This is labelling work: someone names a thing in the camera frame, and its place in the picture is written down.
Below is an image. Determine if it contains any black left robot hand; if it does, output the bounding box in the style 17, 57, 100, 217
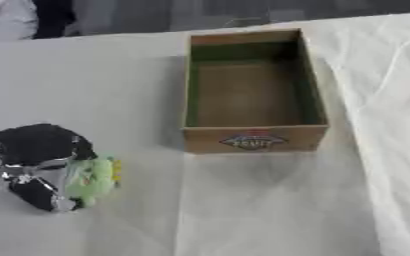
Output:
0, 123, 100, 213

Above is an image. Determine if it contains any light green soft toy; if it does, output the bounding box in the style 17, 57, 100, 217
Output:
61, 153, 125, 208

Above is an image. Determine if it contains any tan cardboard box green inside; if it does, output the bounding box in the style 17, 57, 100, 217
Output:
180, 28, 331, 154

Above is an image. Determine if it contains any person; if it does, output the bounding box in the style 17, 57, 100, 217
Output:
0, 0, 79, 44

